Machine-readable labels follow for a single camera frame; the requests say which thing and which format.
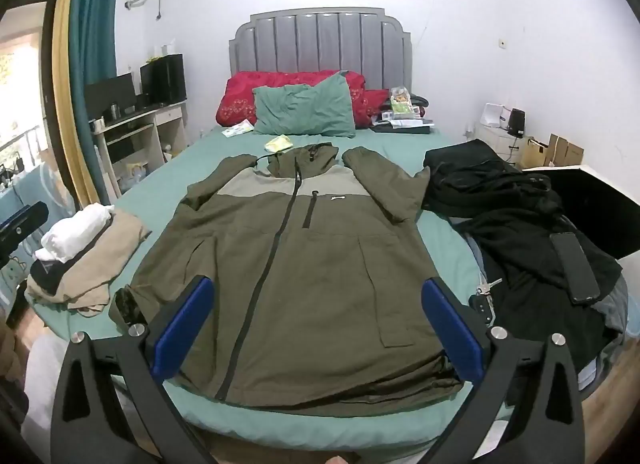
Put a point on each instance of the bunch of keys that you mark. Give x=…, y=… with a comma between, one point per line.
x=480, y=304

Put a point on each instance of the olive green hooded jacket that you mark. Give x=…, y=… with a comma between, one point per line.
x=300, y=294

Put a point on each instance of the red patterned pillow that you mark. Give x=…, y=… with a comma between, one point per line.
x=240, y=93

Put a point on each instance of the yellow packet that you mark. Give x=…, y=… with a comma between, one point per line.
x=278, y=143

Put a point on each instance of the snack bags and books pile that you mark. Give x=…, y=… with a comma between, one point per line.
x=400, y=126

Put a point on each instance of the green pillow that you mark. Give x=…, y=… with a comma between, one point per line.
x=300, y=108

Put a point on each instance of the colourful snack packet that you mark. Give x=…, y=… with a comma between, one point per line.
x=400, y=101

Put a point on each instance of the folded black garment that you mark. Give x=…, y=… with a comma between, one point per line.
x=50, y=278

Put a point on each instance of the black phone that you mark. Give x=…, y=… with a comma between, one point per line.
x=575, y=269

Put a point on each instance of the cardboard box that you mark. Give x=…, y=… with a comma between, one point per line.
x=567, y=149

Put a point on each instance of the black monitor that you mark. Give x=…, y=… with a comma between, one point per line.
x=110, y=93

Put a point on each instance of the yellow curtain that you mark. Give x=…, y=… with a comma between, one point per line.
x=62, y=68

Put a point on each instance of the bed with green sheet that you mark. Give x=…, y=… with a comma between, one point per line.
x=150, y=183

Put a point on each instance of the pile of black clothes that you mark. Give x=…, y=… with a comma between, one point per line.
x=500, y=244

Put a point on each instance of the black speaker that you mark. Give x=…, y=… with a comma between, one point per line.
x=516, y=123

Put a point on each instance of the black computer tower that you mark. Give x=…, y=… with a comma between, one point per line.
x=165, y=78

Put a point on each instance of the white box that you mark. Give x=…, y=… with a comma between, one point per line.
x=494, y=114

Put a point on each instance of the folded beige pants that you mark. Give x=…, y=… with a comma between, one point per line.
x=105, y=259

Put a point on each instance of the folded white garment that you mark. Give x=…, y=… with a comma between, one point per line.
x=75, y=234

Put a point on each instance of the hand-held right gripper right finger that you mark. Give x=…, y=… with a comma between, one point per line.
x=450, y=329

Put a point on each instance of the teal curtain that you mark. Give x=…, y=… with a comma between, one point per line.
x=92, y=43

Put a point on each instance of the white computer desk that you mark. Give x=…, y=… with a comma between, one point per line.
x=170, y=118

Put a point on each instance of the white packet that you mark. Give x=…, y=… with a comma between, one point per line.
x=237, y=129

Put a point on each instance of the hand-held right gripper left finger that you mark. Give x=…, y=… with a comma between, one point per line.
x=182, y=329

